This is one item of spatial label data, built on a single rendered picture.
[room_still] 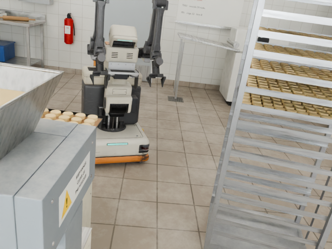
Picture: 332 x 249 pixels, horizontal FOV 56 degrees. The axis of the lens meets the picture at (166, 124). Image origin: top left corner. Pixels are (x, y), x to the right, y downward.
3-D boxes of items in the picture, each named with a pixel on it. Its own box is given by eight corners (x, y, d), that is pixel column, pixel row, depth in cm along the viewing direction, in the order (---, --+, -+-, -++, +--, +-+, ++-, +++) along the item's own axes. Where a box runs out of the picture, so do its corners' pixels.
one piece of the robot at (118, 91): (92, 103, 289) (96, 38, 258) (132, 104, 302) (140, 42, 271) (96, 118, 268) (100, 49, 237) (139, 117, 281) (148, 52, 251)
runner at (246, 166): (219, 163, 215) (219, 159, 214) (219, 161, 218) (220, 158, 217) (315, 184, 206) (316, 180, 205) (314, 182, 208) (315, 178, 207)
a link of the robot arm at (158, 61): (160, 53, 246) (149, 52, 243) (165, 49, 235) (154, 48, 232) (160, 68, 245) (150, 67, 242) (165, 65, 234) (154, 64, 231)
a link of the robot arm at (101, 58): (105, 49, 231) (93, 49, 228) (107, 45, 220) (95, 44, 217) (105, 65, 230) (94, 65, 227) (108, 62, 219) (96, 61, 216)
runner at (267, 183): (216, 175, 219) (217, 171, 218) (216, 173, 221) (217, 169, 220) (311, 195, 209) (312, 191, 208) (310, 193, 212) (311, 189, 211)
